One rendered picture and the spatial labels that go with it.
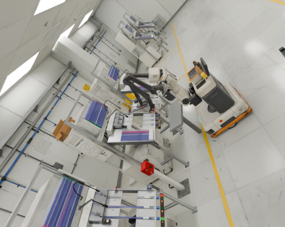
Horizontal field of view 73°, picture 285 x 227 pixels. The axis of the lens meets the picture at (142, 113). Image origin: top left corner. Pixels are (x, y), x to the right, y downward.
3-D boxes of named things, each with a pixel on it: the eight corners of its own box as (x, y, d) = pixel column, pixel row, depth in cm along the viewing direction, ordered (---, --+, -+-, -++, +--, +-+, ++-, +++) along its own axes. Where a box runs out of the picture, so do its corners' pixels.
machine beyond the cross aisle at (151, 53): (168, 42, 758) (130, 7, 689) (169, 50, 694) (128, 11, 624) (145, 66, 826) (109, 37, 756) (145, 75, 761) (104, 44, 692)
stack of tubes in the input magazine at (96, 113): (107, 107, 330) (94, 99, 321) (101, 128, 290) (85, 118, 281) (103, 112, 337) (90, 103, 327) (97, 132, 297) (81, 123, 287)
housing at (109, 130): (117, 117, 344) (115, 111, 336) (112, 136, 306) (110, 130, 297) (113, 117, 345) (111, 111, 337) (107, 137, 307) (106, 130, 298)
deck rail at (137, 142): (155, 143, 286) (155, 140, 282) (155, 143, 284) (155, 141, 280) (108, 144, 292) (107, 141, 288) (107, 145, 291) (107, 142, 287)
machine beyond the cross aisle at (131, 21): (166, 31, 872) (133, 0, 802) (167, 37, 807) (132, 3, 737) (147, 54, 939) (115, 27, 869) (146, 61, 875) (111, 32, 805)
